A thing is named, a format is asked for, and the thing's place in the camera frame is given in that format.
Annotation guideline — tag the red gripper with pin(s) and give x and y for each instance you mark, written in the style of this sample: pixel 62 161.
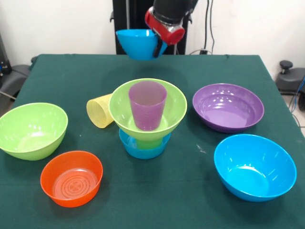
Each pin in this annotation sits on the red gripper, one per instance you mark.
pixel 162 32

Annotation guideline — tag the purple plastic cup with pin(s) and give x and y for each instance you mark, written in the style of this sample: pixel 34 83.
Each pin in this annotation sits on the purple plastic cup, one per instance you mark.
pixel 146 112

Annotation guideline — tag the green plastic bowl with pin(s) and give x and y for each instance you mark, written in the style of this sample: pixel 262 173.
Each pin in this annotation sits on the green plastic bowl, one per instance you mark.
pixel 119 112
pixel 31 140

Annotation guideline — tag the yellow plastic cup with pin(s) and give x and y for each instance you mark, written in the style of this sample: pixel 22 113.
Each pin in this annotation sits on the yellow plastic cup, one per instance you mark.
pixel 98 113

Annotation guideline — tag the purple plastic bowl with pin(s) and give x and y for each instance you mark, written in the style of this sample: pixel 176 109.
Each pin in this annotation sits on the purple plastic bowl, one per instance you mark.
pixel 226 114

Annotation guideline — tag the green plastic cup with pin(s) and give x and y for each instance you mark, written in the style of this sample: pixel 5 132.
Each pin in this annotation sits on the green plastic cup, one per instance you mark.
pixel 147 144

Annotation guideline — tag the small blue plastic bowl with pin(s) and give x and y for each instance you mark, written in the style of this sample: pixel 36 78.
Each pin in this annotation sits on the small blue plastic bowl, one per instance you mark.
pixel 143 153

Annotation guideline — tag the small orange plastic bowl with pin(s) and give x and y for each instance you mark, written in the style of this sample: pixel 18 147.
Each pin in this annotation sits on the small orange plastic bowl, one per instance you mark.
pixel 71 195

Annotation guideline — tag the grey base with black knob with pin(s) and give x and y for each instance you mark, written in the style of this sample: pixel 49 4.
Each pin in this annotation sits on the grey base with black knob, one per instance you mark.
pixel 293 81

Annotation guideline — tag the grey wheeled base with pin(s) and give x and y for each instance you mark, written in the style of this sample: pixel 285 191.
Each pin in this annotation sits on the grey wheeled base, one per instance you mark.
pixel 14 81

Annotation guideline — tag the black equipment casing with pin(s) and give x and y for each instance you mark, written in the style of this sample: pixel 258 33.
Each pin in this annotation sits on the black equipment casing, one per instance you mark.
pixel 3 66

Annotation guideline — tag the dark green tablecloth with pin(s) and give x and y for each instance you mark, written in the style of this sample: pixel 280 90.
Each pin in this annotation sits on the dark green tablecloth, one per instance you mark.
pixel 166 210

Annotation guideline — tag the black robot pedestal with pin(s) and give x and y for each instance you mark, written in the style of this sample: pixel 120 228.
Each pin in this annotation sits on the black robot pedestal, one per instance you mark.
pixel 128 14

